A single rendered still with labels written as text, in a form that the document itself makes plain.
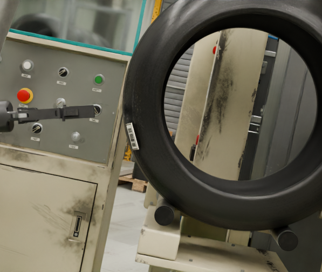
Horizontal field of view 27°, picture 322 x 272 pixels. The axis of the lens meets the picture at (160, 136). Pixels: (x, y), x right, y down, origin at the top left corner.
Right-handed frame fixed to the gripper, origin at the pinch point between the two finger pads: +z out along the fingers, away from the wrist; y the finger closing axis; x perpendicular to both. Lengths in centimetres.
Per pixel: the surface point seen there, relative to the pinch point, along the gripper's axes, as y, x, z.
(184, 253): -1.0, 35.0, 22.8
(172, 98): 997, -11, 11
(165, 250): -11.0, 31.7, 18.8
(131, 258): 319, 107, -18
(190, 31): -12.3, -16.1, 27.1
